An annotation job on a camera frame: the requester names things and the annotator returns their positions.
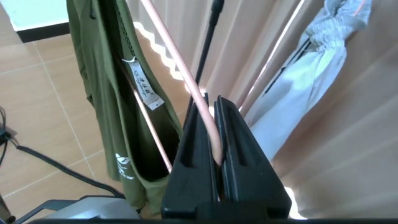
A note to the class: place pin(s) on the green garment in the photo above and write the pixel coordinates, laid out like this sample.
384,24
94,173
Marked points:
93,77

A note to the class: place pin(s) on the beige curtain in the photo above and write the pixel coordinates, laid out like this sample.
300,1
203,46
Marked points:
357,124

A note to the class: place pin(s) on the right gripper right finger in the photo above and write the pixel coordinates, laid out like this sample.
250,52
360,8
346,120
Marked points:
252,180

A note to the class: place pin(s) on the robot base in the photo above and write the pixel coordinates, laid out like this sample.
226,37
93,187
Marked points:
93,210

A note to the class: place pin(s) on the black clothes rack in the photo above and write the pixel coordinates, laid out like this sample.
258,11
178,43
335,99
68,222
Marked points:
211,28

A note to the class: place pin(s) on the pale grey shorts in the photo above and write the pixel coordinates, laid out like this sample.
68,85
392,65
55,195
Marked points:
298,87

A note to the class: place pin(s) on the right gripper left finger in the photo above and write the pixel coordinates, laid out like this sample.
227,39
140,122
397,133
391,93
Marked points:
189,180

